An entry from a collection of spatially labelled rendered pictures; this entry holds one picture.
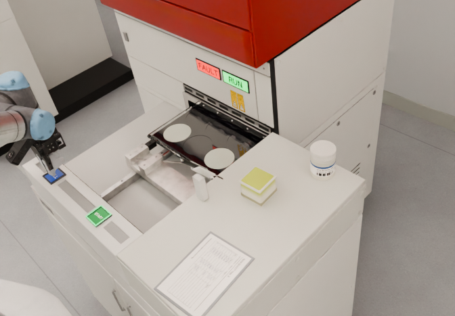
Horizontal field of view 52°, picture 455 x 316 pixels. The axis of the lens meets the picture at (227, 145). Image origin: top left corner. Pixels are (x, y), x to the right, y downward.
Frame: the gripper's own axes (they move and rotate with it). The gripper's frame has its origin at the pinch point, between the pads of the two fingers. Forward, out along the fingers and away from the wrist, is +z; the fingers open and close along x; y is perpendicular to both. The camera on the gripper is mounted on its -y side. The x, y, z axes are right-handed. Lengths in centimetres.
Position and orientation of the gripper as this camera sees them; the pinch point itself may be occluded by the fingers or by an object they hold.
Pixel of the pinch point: (50, 174)
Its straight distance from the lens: 157.6
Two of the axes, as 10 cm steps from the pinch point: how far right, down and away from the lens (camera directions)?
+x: -7.0, -4.0, 5.8
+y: 7.0, -5.3, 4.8
